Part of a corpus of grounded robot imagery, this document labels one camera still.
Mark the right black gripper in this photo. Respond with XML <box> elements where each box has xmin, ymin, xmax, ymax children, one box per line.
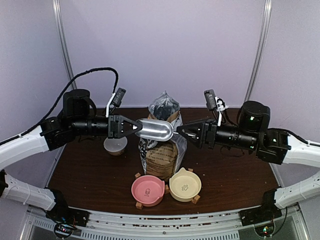
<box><xmin>176</xmin><ymin>117</ymin><xmax>258</xmax><ymax>152</ymax></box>

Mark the silver metal scoop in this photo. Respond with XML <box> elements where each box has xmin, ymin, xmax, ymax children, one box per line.
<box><xmin>135</xmin><ymin>118</ymin><xmax>179</xmax><ymax>142</ymax></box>

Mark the brown pet food bag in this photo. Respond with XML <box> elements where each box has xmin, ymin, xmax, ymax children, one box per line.
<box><xmin>138</xmin><ymin>91</ymin><xmax>187</xmax><ymax>182</ymax></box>

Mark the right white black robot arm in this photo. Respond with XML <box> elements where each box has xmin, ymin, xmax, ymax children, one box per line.
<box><xmin>176</xmin><ymin>100</ymin><xmax>320</xmax><ymax>168</ymax></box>

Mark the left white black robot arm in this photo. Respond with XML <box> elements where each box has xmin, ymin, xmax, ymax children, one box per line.
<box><xmin>0</xmin><ymin>89</ymin><xmax>143</xmax><ymax>222</ymax></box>

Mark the cream cat-ear pet bowl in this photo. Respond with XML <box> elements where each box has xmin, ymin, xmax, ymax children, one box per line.
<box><xmin>169</xmin><ymin>167</ymin><xmax>202</xmax><ymax>203</ymax></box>

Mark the pink pet bowl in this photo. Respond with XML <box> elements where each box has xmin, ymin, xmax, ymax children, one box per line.
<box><xmin>131</xmin><ymin>175</ymin><xmax>165</xmax><ymax>207</ymax></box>

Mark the white ceramic bowl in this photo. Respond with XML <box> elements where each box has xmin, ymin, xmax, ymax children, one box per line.
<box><xmin>103</xmin><ymin>137</ymin><xmax>128</xmax><ymax>156</ymax></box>

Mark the wooden bowl stand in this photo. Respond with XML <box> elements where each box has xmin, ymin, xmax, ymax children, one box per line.
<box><xmin>135</xmin><ymin>168</ymin><xmax>201</xmax><ymax>210</ymax></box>

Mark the left circuit board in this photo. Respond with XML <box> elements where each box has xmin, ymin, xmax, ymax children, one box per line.
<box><xmin>53</xmin><ymin>223</ymin><xmax>77</xmax><ymax>238</ymax></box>

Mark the circuit board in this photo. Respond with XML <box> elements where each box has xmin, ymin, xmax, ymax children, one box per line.
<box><xmin>254</xmin><ymin>224</ymin><xmax>275</xmax><ymax>238</ymax></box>
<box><xmin>53</xmin><ymin>223</ymin><xmax>77</xmax><ymax>238</ymax></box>

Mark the right circuit board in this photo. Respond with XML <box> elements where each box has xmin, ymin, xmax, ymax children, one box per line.
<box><xmin>254</xmin><ymin>224</ymin><xmax>275</xmax><ymax>238</ymax></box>

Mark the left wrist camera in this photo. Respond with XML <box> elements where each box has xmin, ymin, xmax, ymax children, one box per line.
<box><xmin>105</xmin><ymin>87</ymin><xmax>127</xmax><ymax>118</ymax></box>

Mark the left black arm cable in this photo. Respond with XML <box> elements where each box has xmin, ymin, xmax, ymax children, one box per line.
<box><xmin>0</xmin><ymin>66</ymin><xmax>119</xmax><ymax>146</ymax></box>

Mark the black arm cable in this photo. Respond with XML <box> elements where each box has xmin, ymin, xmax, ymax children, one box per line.
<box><xmin>0</xmin><ymin>66</ymin><xmax>119</xmax><ymax>146</ymax></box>
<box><xmin>282</xmin><ymin>207</ymin><xmax>288</xmax><ymax>233</ymax></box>

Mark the front aluminium rail frame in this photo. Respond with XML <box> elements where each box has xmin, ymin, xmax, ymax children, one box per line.
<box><xmin>24</xmin><ymin>196</ymin><xmax>305</xmax><ymax>240</ymax></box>

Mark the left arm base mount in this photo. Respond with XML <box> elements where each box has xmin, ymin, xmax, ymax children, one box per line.
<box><xmin>45</xmin><ymin>189</ymin><xmax>90</xmax><ymax>227</ymax></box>

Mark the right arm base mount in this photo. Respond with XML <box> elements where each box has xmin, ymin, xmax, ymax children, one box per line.
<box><xmin>239</xmin><ymin>189</ymin><xmax>282</xmax><ymax>226</ymax></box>

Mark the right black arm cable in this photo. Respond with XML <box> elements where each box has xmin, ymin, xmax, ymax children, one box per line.
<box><xmin>282</xmin><ymin>207</ymin><xmax>288</xmax><ymax>233</ymax></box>

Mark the right aluminium corner post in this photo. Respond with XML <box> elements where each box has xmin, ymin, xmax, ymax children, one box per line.
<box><xmin>244</xmin><ymin>0</ymin><xmax>273</xmax><ymax>102</ymax></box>

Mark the aluminium corner post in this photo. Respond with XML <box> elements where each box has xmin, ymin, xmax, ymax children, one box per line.
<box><xmin>244</xmin><ymin>0</ymin><xmax>273</xmax><ymax>102</ymax></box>
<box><xmin>52</xmin><ymin>0</ymin><xmax>74</xmax><ymax>81</ymax></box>

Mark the left aluminium corner post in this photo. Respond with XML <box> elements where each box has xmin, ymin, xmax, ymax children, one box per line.
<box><xmin>52</xmin><ymin>0</ymin><xmax>74</xmax><ymax>81</ymax></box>

